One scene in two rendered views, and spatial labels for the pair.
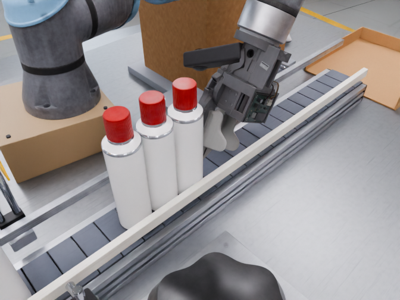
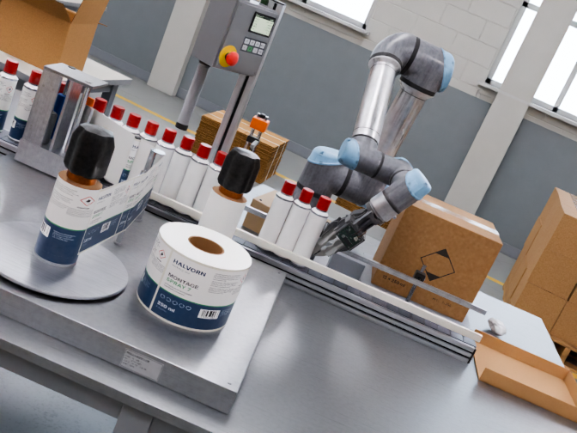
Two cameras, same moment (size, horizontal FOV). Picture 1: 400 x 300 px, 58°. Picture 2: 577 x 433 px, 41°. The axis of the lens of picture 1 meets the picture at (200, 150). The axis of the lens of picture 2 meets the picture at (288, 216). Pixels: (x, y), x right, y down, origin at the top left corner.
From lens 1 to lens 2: 1.74 m
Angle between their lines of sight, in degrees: 46
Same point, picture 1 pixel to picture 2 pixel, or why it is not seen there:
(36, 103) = not seen: hidden behind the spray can
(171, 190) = (285, 242)
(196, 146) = (311, 231)
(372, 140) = (429, 361)
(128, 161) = (279, 201)
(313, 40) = not seen: hidden behind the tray
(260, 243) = (294, 301)
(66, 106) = not seen: hidden behind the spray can
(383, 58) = (547, 388)
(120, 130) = (286, 186)
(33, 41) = (308, 170)
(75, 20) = (334, 176)
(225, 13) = (415, 232)
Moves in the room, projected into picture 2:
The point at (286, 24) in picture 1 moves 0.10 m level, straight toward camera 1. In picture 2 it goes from (384, 206) to (353, 198)
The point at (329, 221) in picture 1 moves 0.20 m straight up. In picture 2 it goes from (336, 328) to (367, 260)
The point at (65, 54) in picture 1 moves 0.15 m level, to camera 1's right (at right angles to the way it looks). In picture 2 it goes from (316, 186) to (347, 209)
